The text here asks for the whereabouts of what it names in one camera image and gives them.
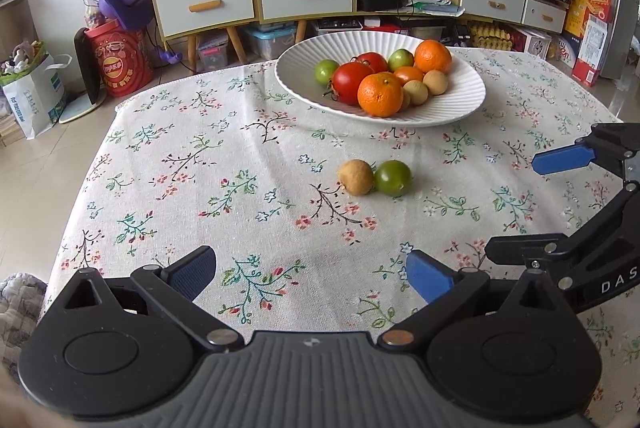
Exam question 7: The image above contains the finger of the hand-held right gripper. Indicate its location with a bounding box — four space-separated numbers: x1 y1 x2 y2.
531 123 640 183
484 180 640 294

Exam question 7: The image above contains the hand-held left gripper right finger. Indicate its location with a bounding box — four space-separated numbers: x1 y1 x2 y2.
377 250 576 353

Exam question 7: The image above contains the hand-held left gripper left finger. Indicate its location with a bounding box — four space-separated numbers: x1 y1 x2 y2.
64 246 246 353

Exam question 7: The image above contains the green jujube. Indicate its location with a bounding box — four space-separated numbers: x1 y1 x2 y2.
388 48 416 71
374 160 413 197
314 59 342 85

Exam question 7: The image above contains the tan longan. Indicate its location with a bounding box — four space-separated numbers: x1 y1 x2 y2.
403 80 430 106
422 69 449 96
338 159 375 196

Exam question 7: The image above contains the white ribbed plate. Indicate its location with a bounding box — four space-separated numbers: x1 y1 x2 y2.
274 30 487 127

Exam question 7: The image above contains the orange mandarin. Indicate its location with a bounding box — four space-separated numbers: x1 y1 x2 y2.
357 72 405 118
414 39 453 75

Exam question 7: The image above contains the orange cherry tomato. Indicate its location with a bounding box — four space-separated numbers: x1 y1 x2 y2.
393 66 426 85

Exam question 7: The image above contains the large red tomato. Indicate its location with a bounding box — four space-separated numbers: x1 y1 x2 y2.
327 62 375 106

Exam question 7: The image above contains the small red tomato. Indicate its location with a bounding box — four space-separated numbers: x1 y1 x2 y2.
350 52 389 75

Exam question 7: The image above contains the red white carton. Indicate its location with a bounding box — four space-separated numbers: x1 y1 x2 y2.
571 14 612 88

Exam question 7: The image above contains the floral tablecloth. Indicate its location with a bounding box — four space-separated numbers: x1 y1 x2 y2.
37 45 640 419

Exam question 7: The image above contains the white patterned box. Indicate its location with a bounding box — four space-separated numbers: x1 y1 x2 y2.
509 27 552 60

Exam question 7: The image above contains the yellow egg tray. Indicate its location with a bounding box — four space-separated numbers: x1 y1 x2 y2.
467 21 516 49

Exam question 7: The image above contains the orange printed carton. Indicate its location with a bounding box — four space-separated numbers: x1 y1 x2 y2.
564 0 613 40

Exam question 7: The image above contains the grey checkered blanket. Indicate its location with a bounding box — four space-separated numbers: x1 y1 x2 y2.
0 273 51 384

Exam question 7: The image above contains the red bucket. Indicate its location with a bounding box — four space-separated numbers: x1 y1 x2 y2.
84 19 154 98

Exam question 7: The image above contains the clear plastic storage box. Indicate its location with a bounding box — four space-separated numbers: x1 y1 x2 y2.
196 32 231 72

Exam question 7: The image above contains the white paper bag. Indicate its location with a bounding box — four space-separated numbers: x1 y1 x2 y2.
0 53 73 140

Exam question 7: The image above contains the black panel with white base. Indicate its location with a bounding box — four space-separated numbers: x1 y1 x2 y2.
59 27 107 125

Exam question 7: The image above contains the blue-lidded storage box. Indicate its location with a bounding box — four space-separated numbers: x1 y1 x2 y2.
242 23 299 61

